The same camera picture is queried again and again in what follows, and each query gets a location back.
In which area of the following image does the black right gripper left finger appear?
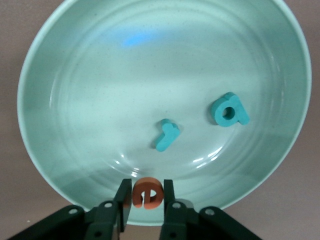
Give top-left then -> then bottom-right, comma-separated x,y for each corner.
7,178 -> 133,240

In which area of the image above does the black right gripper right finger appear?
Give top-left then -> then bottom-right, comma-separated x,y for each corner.
159,179 -> 266,240

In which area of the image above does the orange foam letter e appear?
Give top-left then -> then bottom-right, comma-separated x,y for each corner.
131,176 -> 166,210

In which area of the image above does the teal foam letter r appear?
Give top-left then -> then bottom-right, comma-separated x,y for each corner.
151,118 -> 181,153

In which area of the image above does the teal foam letter a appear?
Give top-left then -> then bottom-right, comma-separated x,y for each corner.
207,91 -> 251,127

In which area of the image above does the mint green plate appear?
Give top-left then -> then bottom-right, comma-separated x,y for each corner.
16,0 -> 313,227

